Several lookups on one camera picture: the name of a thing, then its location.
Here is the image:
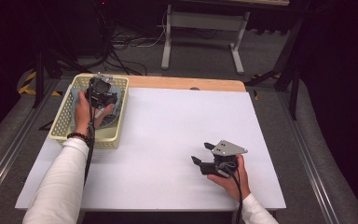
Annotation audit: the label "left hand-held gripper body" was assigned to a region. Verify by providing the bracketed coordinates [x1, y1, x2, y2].
[86, 72, 119, 110]

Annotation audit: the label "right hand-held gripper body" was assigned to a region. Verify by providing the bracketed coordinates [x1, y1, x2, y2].
[200, 139, 249, 179]

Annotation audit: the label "light blue denim shorts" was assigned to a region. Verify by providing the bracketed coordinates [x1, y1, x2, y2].
[70, 86, 123, 131]

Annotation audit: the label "pale yellow plastic basket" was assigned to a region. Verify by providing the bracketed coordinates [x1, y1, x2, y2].
[48, 74, 131, 149]

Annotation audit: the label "person's left hand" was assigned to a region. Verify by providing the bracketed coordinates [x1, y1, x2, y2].
[73, 89, 117, 138]

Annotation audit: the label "person's right hand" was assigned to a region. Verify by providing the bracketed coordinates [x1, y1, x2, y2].
[206, 154, 252, 203]

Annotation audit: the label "black metal stand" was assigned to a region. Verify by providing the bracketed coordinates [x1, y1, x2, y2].
[244, 12, 307, 121]
[31, 0, 87, 110]

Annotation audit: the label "wooden table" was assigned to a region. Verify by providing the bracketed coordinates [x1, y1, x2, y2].
[76, 73, 247, 93]

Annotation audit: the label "bundle of black floor cables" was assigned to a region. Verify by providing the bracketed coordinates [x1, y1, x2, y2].
[101, 12, 169, 77]

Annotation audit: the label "black bead bracelet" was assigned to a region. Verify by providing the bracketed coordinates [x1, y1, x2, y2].
[66, 132, 91, 147]

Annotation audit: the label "right hand-held gripper black cable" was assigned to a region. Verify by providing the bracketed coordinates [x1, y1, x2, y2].
[220, 162, 244, 224]

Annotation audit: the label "hand-held gripper black cable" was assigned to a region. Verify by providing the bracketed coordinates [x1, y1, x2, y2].
[83, 77, 97, 188]
[220, 162, 244, 224]

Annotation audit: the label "left hand-held gripper black cable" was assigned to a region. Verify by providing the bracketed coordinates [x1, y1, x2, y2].
[83, 77, 97, 188]

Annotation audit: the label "aluminium floor rail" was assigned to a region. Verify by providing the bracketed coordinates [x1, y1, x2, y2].
[0, 78, 60, 214]
[276, 92, 344, 224]

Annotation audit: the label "white metal desk frame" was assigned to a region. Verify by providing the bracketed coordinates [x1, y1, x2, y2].
[160, 3, 251, 76]

